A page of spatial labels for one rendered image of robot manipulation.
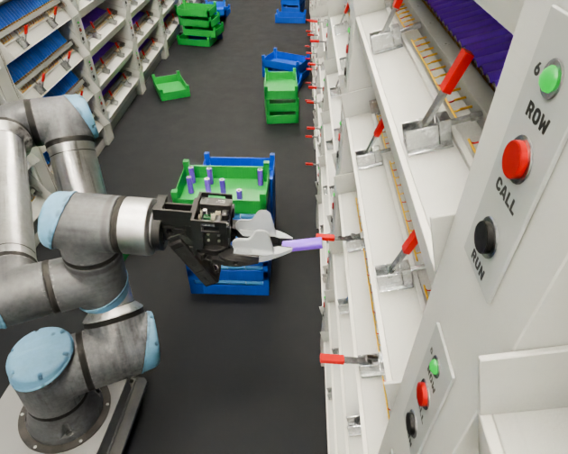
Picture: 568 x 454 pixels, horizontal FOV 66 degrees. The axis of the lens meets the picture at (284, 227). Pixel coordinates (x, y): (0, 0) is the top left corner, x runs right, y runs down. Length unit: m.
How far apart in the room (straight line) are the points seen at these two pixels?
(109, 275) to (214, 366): 0.83
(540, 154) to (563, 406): 0.13
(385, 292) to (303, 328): 1.09
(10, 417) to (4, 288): 0.71
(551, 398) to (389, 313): 0.29
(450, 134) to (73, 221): 0.52
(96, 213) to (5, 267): 0.20
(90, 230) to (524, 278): 0.60
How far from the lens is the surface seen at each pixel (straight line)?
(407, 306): 0.53
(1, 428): 1.46
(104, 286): 0.79
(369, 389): 0.68
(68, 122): 1.23
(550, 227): 0.19
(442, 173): 0.40
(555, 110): 0.19
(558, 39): 0.20
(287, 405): 1.46
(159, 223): 0.68
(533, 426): 0.26
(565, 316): 0.21
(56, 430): 1.34
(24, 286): 0.80
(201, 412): 1.47
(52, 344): 1.20
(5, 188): 1.00
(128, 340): 1.18
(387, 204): 0.66
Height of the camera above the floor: 1.29
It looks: 40 degrees down
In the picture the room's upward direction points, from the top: straight up
